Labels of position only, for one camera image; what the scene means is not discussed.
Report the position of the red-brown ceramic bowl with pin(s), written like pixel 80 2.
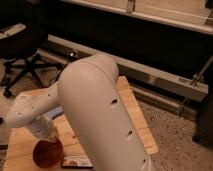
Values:
pixel 46 154

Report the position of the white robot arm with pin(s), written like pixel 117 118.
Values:
pixel 86 90

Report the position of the blue flat object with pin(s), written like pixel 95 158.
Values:
pixel 54 113

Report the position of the small flat printed box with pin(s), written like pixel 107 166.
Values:
pixel 76 162

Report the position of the black office chair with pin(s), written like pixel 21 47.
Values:
pixel 18 45

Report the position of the metal rod at right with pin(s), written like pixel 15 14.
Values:
pixel 196 78

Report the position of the dark object right edge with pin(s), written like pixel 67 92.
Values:
pixel 204 120

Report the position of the long metal rail beam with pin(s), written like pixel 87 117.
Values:
pixel 140 72

